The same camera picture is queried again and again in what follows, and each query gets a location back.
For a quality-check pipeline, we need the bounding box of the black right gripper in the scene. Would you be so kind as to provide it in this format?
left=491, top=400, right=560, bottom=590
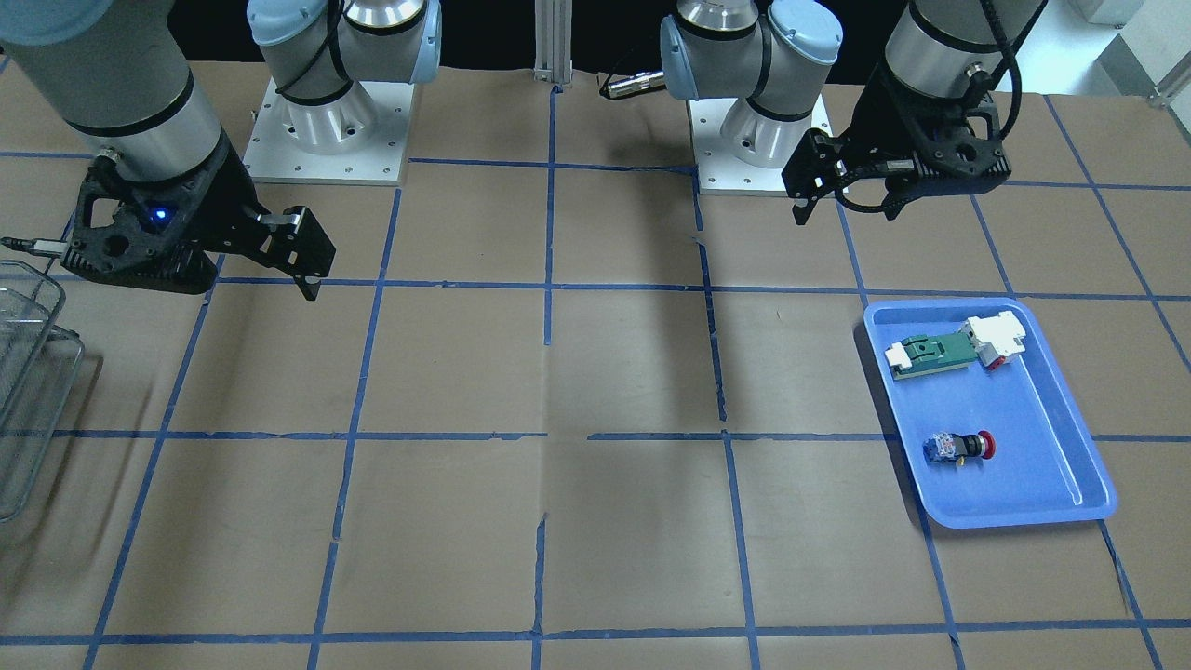
left=60, top=132, right=337, bottom=302

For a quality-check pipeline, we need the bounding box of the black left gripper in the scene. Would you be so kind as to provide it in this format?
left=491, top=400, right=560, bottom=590
left=782, top=71, right=1012, bottom=226

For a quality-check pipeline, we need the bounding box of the red emergency stop button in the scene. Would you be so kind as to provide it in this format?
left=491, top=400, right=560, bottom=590
left=922, top=430, right=997, bottom=467

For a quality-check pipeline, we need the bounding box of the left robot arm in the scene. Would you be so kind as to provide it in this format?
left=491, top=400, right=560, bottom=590
left=659, top=1, right=1045, bottom=225

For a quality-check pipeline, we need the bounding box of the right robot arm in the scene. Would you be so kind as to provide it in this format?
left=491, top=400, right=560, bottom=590
left=1, top=1, right=442, bottom=301

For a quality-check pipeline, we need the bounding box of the green relay socket module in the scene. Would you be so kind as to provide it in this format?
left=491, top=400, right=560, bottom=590
left=884, top=331, right=979, bottom=381

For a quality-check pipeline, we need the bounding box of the white circuit breaker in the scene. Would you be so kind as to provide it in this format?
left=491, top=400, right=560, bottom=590
left=958, top=309, right=1025, bottom=370

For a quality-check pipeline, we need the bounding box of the blue plastic tray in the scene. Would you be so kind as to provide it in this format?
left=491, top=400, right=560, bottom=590
left=863, top=298, right=1118, bottom=530

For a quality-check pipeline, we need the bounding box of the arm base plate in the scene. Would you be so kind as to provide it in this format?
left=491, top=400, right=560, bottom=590
left=243, top=81, right=419, bottom=187
left=688, top=98, right=831, bottom=198

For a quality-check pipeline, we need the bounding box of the silver cable connector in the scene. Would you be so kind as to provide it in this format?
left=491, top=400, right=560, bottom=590
left=598, top=71, right=666, bottom=101

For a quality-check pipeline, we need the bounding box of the wire mesh shelf rack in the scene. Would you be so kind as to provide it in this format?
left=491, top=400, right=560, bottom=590
left=1, top=259, right=85, bottom=522

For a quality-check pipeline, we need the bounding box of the aluminium frame post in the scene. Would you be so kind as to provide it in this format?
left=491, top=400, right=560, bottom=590
left=534, top=0, right=574, bottom=88

